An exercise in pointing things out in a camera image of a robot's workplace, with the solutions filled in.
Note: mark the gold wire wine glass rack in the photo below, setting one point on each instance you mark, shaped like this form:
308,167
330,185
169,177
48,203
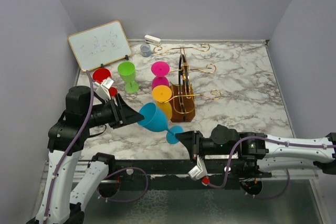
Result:
183,96

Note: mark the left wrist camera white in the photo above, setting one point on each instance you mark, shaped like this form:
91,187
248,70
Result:
102,88

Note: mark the small whiteboard gold frame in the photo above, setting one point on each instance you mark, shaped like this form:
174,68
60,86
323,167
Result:
99,46

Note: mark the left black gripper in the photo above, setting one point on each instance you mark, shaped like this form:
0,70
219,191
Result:
121,110

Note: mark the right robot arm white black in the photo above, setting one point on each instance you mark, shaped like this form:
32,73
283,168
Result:
250,153

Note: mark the magenta plastic wine glass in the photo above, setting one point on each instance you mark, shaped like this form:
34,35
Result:
160,69

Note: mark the red plastic wine glass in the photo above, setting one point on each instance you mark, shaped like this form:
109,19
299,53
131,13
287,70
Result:
101,74

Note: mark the white whiteboard eraser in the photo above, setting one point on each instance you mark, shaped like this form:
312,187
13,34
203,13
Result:
152,40

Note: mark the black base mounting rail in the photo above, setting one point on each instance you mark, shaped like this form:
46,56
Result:
172,174

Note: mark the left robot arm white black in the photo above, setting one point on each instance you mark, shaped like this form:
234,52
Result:
62,202

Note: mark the yellow plastic wine glass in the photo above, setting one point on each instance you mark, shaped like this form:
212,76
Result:
161,94

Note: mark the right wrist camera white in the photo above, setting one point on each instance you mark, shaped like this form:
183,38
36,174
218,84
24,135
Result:
199,172

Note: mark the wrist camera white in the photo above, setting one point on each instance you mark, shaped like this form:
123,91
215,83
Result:
102,88
199,172

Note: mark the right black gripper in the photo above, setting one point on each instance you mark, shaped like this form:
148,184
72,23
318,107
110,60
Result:
192,140

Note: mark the blue plastic wine glass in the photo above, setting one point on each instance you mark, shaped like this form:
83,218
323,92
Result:
155,120

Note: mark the green plastic wine glass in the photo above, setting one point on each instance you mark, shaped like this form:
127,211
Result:
127,73

